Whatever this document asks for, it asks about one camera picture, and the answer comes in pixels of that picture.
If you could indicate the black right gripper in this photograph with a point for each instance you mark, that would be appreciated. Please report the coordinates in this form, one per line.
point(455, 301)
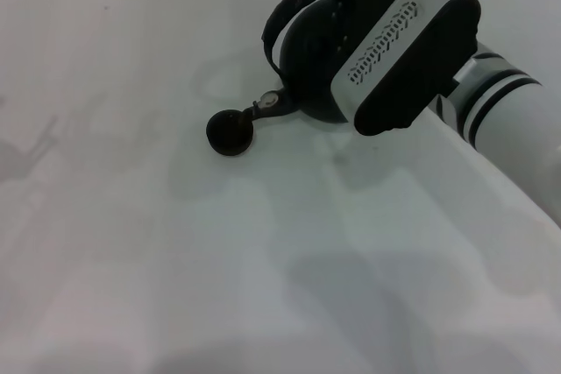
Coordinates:
point(374, 2)

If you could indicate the small dark round teacup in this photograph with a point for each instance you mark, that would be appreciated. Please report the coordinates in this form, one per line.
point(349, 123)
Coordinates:
point(230, 135)

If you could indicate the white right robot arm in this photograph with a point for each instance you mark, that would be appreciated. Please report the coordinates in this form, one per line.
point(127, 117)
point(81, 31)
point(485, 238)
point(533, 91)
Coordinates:
point(513, 129)

